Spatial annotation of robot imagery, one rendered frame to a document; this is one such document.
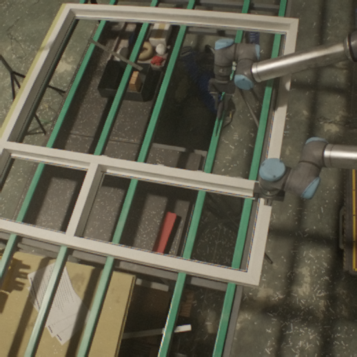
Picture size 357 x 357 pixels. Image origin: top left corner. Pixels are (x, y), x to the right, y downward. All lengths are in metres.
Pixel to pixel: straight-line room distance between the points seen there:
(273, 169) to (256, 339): 1.39
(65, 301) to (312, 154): 1.39
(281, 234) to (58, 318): 1.48
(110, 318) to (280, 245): 1.22
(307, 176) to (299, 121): 1.67
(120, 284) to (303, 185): 1.07
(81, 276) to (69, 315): 0.20
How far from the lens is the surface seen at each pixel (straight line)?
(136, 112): 2.59
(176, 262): 1.81
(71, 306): 2.21
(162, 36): 2.85
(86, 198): 2.01
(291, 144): 3.08
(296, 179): 1.54
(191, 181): 1.95
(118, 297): 2.14
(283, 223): 2.83
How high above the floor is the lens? 2.67
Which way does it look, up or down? 63 degrees down
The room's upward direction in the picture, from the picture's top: 17 degrees counter-clockwise
